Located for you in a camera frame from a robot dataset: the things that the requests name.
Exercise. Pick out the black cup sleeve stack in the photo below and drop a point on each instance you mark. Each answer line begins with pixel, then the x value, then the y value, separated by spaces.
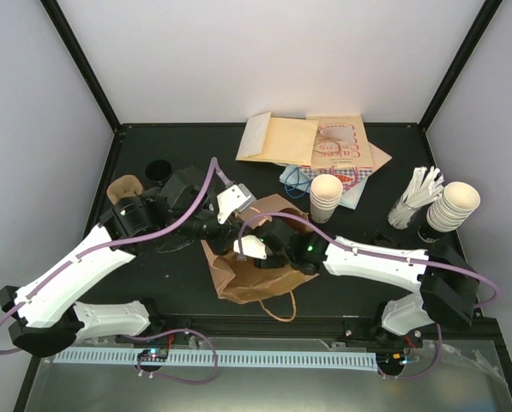
pixel 158 172

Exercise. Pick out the blue checkered paper bag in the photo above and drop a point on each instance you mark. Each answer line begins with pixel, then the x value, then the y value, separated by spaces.
pixel 349 177

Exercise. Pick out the brown paper bag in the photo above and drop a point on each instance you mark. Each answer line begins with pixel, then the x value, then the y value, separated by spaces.
pixel 242 282

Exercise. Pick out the white paper cup stack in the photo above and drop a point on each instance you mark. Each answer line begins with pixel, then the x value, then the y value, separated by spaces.
pixel 325 193

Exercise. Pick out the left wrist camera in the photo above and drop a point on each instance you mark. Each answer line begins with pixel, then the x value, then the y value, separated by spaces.
pixel 234 199

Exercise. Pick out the black lid stack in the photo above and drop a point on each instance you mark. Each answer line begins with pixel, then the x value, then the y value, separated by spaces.
pixel 384 240

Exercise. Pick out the light blue cable duct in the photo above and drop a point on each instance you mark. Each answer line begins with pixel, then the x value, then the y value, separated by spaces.
pixel 221 358

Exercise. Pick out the black frame post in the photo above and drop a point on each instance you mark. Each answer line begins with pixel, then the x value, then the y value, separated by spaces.
pixel 474 34
pixel 73 46

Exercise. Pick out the jar of white stirrers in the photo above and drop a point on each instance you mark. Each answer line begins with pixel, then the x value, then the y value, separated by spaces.
pixel 424 188

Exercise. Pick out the yellow padded envelope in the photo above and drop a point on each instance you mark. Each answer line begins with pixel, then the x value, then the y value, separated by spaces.
pixel 287 141

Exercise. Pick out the tan flat paper bag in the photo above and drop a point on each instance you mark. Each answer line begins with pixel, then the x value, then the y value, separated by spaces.
pixel 379 157

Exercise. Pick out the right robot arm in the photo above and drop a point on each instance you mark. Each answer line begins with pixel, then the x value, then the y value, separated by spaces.
pixel 440 287

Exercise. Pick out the brown cardboard cup carrier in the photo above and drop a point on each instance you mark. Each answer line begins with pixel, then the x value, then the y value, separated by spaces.
pixel 125 186

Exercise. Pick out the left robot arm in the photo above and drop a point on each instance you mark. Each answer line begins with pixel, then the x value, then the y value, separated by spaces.
pixel 47 313

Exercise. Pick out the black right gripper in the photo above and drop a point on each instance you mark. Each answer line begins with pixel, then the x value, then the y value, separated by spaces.
pixel 262 264

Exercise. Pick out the white lid stack on sleeve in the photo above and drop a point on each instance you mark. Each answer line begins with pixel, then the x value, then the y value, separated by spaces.
pixel 452 208

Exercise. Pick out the cakes printed paper bag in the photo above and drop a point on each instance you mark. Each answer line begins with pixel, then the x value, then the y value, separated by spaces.
pixel 340 142

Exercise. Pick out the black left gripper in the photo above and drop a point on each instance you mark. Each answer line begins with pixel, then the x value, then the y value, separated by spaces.
pixel 228 235

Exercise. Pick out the right black frame post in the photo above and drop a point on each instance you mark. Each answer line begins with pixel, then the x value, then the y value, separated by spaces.
pixel 474 34

